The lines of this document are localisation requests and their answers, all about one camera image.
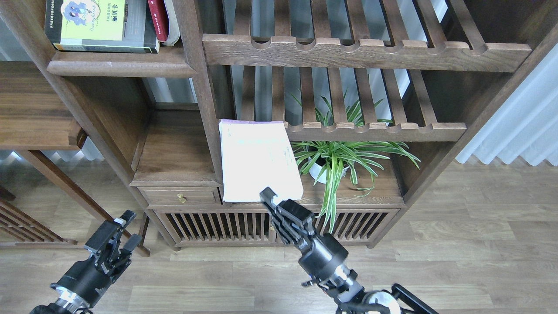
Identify upright books on shelf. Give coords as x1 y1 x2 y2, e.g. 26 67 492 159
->
163 0 180 46

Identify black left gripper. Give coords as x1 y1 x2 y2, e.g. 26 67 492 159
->
51 210 137 310

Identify dark wooden bookshelf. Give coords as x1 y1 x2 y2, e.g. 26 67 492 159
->
1 0 557 248

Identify wooden side table left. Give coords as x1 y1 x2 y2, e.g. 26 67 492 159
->
0 61 151 257

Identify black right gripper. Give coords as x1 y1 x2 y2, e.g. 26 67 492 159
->
260 187 351 288

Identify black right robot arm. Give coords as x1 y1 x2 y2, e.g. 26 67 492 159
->
139 187 435 314

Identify red book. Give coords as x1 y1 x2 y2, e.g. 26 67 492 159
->
147 0 169 42

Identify white curtain right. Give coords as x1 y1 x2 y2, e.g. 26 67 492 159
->
456 46 558 166

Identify pale purple book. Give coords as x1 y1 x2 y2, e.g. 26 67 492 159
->
218 119 303 202

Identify white plant pot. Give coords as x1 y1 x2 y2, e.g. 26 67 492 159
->
309 157 350 184

